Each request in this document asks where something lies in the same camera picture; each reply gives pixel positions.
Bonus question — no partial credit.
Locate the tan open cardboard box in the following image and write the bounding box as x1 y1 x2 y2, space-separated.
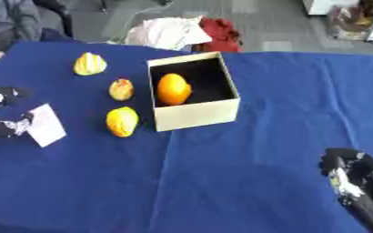
146 51 243 133

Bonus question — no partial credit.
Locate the white cloth pile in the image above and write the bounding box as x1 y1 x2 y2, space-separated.
123 15 214 51

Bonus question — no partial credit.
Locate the orange toy fruit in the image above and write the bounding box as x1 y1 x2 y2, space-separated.
156 73 193 106

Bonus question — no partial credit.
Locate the black chair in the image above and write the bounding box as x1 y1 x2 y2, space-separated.
32 0 76 40

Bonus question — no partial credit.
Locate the yellow toy lemon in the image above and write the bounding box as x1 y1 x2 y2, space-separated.
105 106 141 138

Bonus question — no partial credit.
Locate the yellow red toy peach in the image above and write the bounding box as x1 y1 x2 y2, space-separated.
108 77 136 102

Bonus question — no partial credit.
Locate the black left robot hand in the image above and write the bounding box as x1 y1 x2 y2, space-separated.
0 86 37 139

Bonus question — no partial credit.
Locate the clear bag of items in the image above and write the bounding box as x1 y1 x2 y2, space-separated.
325 0 373 42

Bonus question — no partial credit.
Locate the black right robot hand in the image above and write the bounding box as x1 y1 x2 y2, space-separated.
317 147 373 233

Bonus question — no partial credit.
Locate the person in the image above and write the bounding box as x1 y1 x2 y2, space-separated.
0 0 44 53

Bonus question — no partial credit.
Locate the white cabinet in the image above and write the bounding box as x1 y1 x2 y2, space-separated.
301 0 362 16

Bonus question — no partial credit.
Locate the white paper card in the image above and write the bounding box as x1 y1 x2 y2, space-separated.
25 103 69 148

